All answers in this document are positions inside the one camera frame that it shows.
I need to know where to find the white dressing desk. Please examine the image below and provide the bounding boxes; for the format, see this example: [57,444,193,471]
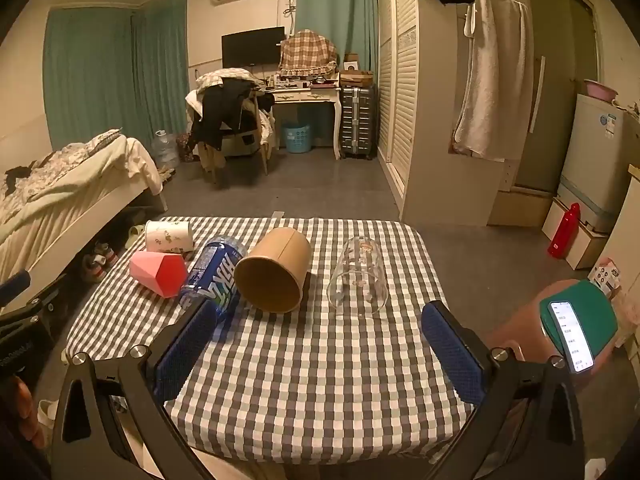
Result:
[260,85,344,160]

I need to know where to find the black clothes pile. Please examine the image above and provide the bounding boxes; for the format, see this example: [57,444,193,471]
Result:
[191,77,259,152]

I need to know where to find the clear water jug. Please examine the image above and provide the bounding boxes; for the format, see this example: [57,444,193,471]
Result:
[151,130,180,170]

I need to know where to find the cardboard boxes stack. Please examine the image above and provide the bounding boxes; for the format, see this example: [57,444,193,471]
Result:
[340,53,375,89]

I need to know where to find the grey white checked tablecloth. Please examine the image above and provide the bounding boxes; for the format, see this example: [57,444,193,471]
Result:
[65,216,476,464]

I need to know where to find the blue plastic basket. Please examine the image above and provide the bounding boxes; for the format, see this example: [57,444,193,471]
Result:
[284,122,314,154]

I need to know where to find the brown paper cup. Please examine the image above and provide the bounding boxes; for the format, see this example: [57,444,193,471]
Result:
[234,227,312,315]

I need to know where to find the white louvred wardrobe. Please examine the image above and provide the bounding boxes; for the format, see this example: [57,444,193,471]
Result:
[375,0,523,227]

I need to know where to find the pink plastic basin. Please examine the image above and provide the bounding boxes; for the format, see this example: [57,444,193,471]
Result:
[584,79,619,101]

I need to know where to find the person's left hand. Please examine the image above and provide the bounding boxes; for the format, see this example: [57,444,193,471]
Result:
[0,375,47,453]

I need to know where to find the narrow teal curtain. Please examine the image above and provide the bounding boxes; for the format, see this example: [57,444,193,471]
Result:
[295,0,379,74]

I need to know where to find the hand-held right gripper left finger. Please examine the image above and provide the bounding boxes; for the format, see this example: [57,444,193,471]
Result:
[51,297,221,480]

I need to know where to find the wide teal curtain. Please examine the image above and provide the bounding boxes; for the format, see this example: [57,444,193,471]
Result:
[44,0,190,150]

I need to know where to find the blue label plastic bottle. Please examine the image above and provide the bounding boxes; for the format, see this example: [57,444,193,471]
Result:
[178,234,247,317]

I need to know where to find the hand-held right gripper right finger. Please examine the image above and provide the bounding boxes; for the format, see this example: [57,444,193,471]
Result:
[421,300,586,480]

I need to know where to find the plaid cloth cover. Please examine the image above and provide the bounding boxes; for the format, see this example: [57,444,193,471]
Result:
[278,30,339,77]

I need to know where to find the clear glass cup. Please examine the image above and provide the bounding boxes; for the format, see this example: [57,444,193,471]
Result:
[327,235,390,317]

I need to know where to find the white patterned paper cup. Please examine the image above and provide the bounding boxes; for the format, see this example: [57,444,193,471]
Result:
[145,220,195,254]

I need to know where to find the smartphone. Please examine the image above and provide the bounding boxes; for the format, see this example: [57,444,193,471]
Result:
[546,300,596,375]

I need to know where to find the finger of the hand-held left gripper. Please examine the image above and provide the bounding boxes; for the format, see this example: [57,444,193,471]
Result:
[0,270,32,307]

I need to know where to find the bed with cream bedding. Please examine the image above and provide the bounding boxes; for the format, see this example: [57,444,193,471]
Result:
[0,129,169,311]

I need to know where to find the white hanging towel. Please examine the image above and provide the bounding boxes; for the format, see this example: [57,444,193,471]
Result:
[452,0,535,162]

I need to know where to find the small printed carton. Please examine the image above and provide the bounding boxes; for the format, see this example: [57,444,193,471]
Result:
[587,257,624,297]

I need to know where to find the white low box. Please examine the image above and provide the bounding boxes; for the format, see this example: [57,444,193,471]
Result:
[542,197,609,270]

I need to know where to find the green seat cushion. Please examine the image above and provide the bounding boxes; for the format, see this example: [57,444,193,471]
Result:
[539,279,620,357]

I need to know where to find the pink faceted cup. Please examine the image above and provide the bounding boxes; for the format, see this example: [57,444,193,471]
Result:
[129,251,189,299]

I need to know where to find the red thermos bottle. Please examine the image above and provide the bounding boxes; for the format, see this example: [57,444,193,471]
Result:
[547,203,582,260]

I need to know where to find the pair of sneakers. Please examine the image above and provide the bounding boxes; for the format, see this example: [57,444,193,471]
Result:
[82,242,119,282]

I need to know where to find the silver ribbed suitcase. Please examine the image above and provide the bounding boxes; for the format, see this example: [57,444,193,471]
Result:
[340,85,377,161]

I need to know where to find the black flat monitor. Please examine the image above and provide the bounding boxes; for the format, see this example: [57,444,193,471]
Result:
[221,26,286,69]

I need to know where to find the small white fridge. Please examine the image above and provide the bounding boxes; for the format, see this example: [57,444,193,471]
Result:
[556,92,634,234]

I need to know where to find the wooden chair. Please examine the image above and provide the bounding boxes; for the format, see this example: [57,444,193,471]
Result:
[197,87,273,191]

